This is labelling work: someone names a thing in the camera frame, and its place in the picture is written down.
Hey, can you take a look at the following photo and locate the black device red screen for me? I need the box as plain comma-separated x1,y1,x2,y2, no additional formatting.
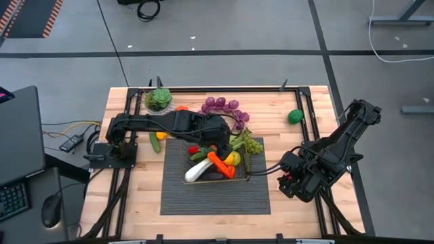
0,86,16,104

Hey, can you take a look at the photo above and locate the black coiled floor cable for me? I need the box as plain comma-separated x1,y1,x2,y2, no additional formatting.
136,0,161,23

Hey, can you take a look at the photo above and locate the orange carrot with leaves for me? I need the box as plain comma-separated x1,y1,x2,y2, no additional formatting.
189,146,235,180

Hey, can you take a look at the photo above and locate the black backlit keyboard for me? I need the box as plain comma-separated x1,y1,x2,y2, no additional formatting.
0,180,32,224

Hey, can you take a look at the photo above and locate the grey table foot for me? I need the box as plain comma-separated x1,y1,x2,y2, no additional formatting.
401,105,434,115

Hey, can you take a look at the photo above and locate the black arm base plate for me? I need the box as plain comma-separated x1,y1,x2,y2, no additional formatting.
88,142,138,170

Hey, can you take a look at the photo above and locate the grey table leg frame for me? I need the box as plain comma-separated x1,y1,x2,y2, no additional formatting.
368,0,434,26

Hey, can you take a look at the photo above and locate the orange striped floor mat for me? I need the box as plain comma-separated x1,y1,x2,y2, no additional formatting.
0,0,64,39

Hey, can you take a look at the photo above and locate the green grape bunch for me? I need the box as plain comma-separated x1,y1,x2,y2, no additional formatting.
243,129,264,155

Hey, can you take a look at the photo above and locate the black computer mouse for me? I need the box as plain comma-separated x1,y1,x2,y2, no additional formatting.
41,193,63,229

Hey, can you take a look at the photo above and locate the pale green celery stalk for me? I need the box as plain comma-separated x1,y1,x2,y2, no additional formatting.
184,134,245,183

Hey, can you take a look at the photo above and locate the green cucumber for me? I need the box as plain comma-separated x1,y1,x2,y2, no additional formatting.
148,131,162,154

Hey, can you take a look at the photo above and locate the black power adapter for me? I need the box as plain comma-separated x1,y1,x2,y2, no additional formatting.
58,134,85,153

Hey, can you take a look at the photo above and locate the grey woven placemat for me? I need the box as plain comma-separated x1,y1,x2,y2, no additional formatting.
159,137,272,216

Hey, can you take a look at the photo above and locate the dark grey laptop lid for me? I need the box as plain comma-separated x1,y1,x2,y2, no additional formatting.
0,85,47,186

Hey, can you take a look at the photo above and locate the green lime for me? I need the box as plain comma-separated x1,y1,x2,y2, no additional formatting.
287,108,304,125

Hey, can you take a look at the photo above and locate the long purple eggplant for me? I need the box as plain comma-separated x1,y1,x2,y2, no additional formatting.
199,171,225,181

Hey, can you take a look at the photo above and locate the potted succulent white pot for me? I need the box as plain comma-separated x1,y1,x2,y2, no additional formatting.
144,87,176,116

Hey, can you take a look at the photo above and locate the purple grape bunch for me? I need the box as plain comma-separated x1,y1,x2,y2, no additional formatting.
197,96,251,132

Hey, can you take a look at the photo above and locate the grey side desk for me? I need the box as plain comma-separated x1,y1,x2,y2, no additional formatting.
0,165,71,244

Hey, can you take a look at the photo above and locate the bronze wire basket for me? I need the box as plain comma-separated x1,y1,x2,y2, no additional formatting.
180,135,251,184

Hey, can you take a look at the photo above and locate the long white floor cable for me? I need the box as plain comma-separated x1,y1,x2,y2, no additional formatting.
368,0,434,64

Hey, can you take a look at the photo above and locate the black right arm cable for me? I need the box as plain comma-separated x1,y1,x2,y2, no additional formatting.
246,146,296,177

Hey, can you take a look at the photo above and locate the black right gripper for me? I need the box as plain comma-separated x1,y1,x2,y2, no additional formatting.
277,159,326,203

